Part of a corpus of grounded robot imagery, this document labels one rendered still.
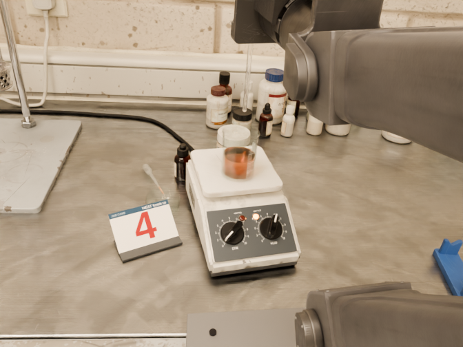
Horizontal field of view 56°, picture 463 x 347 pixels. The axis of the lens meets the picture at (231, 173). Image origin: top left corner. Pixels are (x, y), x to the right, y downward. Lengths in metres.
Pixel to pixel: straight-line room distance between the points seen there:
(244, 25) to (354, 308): 0.28
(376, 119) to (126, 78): 0.85
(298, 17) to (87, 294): 0.42
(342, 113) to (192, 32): 0.79
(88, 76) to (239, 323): 0.71
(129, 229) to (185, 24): 0.55
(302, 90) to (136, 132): 0.67
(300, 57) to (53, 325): 0.43
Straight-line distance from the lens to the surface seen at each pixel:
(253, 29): 0.45
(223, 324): 0.52
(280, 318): 0.53
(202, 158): 0.67
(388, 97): 0.23
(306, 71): 0.29
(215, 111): 0.93
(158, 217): 0.66
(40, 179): 0.80
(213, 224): 0.60
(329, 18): 0.34
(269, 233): 0.59
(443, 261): 0.71
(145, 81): 1.04
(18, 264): 0.66
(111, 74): 1.04
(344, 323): 0.32
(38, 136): 0.93
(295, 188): 0.78
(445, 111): 0.19
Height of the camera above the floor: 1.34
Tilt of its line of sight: 34 degrees down
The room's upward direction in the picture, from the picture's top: 5 degrees clockwise
